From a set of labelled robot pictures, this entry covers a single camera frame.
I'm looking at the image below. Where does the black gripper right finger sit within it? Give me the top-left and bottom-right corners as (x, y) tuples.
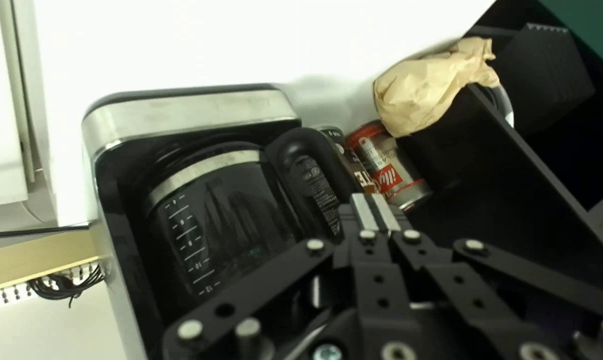
(373, 192), (603, 360)

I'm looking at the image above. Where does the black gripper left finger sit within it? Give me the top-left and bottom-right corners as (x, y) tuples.
(161, 192), (409, 360)

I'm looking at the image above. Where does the coffee can with black lid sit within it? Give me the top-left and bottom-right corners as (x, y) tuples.
(342, 120), (432, 214)

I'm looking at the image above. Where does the black silver drip coffee maker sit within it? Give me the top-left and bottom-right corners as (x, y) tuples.
(81, 82), (357, 360)

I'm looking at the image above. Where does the crumpled brown paper bag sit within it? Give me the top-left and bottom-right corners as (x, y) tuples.
(371, 36), (504, 141)

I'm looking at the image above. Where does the spiral notebook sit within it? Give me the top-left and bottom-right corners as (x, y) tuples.
(0, 226), (110, 297)

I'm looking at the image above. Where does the glass coffee carafe black handle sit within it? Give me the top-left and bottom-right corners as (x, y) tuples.
(138, 127), (350, 319)

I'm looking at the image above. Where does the black shelf frame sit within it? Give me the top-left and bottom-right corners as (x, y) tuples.
(396, 0), (603, 299)

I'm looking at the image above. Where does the black cable bundle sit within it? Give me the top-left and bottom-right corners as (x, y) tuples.
(27, 263), (109, 309)

